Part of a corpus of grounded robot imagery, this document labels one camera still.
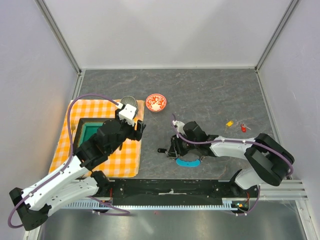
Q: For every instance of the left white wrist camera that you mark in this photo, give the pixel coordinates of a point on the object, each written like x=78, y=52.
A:
x=127, y=111

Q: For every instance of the grey striped mug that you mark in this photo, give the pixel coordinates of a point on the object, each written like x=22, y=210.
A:
x=131, y=101

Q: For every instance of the red tag key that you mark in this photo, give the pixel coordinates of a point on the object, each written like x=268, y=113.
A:
x=244, y=128

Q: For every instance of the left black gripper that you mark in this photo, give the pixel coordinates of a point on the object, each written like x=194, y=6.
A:
x=135, y=134

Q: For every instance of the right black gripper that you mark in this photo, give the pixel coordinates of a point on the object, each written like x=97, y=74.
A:
x=175, y=150

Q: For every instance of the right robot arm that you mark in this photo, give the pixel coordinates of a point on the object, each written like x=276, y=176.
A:
x=269, y=162

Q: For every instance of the red white patterned bowl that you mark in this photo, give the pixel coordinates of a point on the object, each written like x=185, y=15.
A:
x=156, y=102

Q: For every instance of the blue tag keyring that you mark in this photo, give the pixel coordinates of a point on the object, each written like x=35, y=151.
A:
x=189, y=160

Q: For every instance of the slotted cable duct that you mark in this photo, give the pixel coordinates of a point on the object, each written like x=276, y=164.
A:
x=90, y=204

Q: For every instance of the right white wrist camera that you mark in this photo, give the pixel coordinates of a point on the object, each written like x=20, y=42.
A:
x=178, y=127

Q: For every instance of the black teal square plate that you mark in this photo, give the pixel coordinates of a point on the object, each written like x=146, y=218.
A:
x=85, y=129

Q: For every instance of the silver fork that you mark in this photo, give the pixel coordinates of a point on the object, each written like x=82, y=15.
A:
x=72, y=125

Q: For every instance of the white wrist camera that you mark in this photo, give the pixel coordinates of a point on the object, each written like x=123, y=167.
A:
x=127, y=111
x=178, y=127

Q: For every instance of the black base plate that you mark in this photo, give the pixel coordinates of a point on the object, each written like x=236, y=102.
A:
x=172, y=192

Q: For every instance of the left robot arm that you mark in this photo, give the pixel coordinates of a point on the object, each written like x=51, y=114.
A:
x=76, y=177

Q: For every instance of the orange checkered cloth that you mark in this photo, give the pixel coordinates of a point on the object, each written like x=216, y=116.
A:
x=123, y=163

